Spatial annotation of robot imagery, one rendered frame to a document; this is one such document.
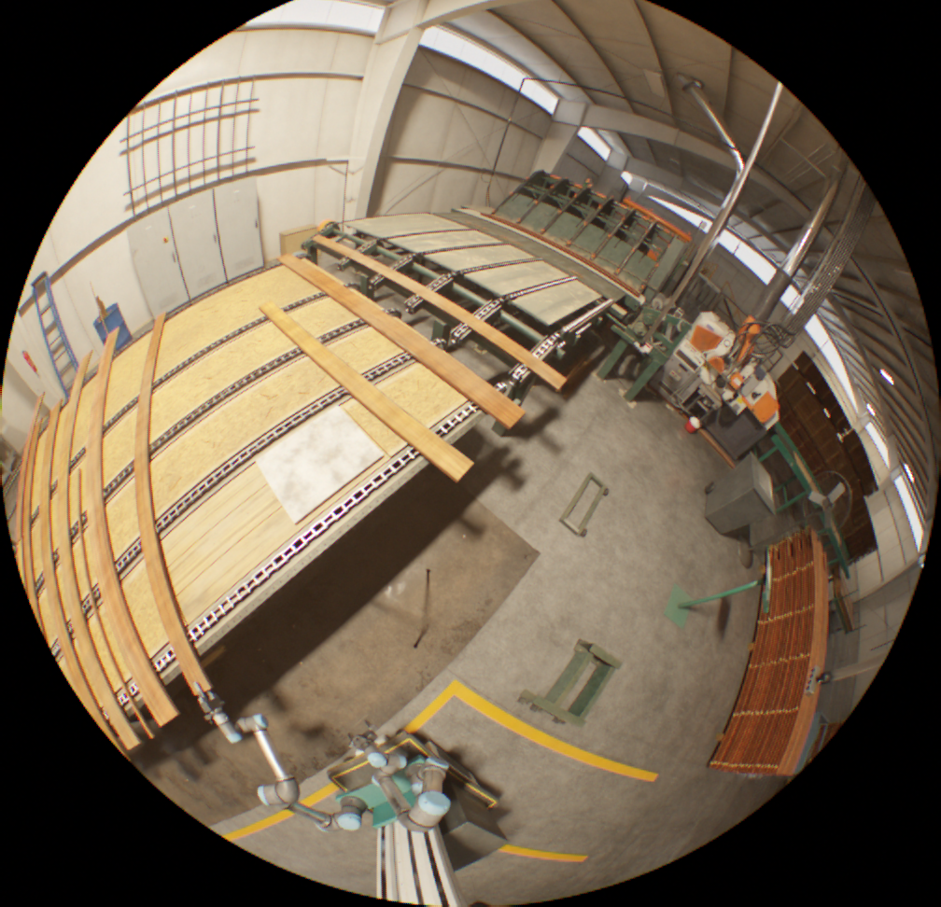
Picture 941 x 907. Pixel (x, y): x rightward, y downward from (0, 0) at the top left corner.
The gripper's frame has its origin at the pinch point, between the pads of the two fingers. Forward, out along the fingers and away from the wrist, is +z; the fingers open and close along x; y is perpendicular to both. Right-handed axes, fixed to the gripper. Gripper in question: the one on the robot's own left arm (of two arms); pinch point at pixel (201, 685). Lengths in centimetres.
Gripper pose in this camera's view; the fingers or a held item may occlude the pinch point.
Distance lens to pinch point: 176.4
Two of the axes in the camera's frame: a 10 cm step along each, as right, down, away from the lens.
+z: -6.3, -7.0, 3.2
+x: 2.3, -5.6, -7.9
